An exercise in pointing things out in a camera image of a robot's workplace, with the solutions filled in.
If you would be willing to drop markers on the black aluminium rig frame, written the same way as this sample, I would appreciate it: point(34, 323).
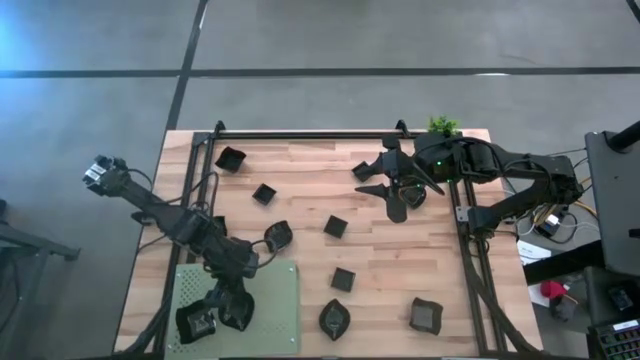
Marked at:
point(310, 135)

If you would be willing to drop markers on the grey metal cabinet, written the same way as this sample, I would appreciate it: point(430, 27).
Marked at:
point(620, 210)

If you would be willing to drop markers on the white paper sheet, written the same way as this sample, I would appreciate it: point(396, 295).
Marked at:
point(529, 249)

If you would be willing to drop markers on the small green potted plant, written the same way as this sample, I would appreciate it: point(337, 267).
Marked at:
point(442, 125)

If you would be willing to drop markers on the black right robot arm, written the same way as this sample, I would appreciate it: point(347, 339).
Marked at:
point(500, 160)

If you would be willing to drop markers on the black round pole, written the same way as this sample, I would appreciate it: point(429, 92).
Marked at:
point(626, 138)

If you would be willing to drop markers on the black metal stand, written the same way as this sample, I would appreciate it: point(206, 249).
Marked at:
point(35, 246)

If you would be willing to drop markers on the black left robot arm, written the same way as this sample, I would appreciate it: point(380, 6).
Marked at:
point(150, 201)

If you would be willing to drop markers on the small black device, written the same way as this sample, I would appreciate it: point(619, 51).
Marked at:
point(620, 298)

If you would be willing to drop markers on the small black square plate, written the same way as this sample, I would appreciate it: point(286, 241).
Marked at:
point(335, 226)
point(360, 173)
point(264, 194)
point(343, 280)

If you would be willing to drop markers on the small silver power adapter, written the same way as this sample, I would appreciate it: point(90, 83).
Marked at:
point(551, 221)

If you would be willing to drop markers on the dark grey cloth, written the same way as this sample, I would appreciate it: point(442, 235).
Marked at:
point(563, 310)

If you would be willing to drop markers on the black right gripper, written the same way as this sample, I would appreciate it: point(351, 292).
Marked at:
point(407, 170)

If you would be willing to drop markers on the black table clamp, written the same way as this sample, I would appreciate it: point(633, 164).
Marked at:
point(141, 218)

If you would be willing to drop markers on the compartment parts organizer box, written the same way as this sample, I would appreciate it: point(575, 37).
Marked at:
point(617, 345)

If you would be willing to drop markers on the red cloth object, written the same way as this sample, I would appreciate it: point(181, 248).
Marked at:
point(552, 289)

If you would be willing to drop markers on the black board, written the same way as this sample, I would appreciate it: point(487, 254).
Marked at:
point(565, 263)

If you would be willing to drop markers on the dark grey case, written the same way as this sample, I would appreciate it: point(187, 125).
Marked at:
point(597, 290)

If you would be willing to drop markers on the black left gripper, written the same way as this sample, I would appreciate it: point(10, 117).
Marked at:
point(220, 294)

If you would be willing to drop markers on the green perforated metal shelf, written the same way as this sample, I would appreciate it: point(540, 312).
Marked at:
point(285, 335)

